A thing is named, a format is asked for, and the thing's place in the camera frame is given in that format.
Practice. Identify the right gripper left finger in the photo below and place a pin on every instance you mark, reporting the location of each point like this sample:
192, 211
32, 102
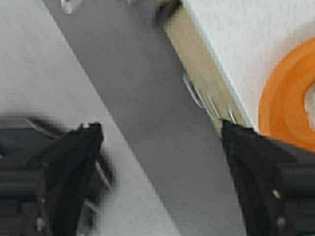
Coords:
50, 181

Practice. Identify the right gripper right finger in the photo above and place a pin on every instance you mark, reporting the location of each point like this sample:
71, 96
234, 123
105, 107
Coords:
274, 182

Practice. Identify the orange plastic bowl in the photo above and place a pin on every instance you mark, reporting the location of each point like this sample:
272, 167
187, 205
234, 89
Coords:
281, 113

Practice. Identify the raw white shrimp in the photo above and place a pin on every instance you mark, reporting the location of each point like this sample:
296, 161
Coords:
309, 104

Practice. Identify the light wood base cabinet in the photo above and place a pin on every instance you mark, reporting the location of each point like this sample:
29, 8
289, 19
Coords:
202, 69

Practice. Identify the metal cabinet drawer handle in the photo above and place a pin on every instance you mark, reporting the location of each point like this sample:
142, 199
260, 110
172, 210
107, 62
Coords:
196, 95

